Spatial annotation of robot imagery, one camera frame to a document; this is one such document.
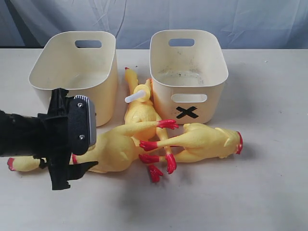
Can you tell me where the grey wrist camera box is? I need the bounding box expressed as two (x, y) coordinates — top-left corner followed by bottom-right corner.
(68, 95), (97, 155)

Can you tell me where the cream bin marked X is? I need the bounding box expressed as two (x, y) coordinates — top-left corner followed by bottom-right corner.
(150, 29), (229, 124)

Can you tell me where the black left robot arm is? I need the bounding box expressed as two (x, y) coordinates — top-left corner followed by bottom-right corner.
(0, 88), (98, 190)

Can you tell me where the headless yellow rubber chicken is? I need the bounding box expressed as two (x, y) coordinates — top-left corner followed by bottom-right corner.
(140, 123), (243, 165)

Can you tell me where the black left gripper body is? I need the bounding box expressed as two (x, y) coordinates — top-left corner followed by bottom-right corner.
(38, 88), (98, 190)

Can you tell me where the blue backdrop curtain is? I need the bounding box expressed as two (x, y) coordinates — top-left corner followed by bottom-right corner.
(0, 0), (308, 49)

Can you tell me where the long-necked yellow rubber chicken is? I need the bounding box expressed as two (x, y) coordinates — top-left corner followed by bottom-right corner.
(6, 119), (179, 174)

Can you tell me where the cream bin marked O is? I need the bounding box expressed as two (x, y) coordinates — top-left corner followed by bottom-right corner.
(28, 31), (118, 127)

